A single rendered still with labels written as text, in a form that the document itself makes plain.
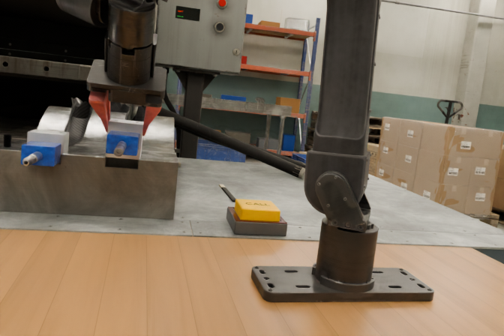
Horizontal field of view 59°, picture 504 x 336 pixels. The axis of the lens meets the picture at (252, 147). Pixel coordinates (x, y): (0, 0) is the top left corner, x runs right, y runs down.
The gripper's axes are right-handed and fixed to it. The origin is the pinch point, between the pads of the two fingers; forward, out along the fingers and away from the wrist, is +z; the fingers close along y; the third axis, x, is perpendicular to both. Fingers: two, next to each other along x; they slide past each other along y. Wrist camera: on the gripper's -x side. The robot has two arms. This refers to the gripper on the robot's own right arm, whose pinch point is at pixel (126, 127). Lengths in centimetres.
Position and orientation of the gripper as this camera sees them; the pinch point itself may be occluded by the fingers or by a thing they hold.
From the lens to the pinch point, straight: 69.9
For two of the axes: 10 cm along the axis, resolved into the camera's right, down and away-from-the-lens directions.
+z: -2.1, 7.7, 6.0
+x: 1.1, 6.3, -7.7
